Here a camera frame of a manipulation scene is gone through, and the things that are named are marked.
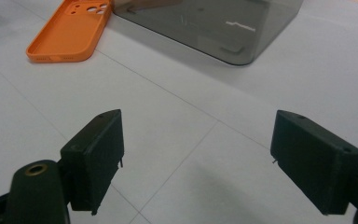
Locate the white tiled table mat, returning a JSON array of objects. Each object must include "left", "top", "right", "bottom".
[{"left": 0, "top": 0, "right": 358, "bottom": 224}]

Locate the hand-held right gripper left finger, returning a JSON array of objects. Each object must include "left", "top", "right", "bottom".
[{"left": 60, "top": 108, "right": 125, "bottom": 217}]

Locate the grey transparent plastic box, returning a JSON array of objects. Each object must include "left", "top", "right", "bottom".
[{"left": 111, "top": 0, "right": 304, "bottom": 66}]

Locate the orange phone case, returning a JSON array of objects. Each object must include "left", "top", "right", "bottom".
[{"left": 25, "top": 0, "right": 113, "bottom": 63}]

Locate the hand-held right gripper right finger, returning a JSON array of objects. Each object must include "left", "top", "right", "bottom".
[{"left": 269, "top": 109, "right": 358, "bottom": 217}]

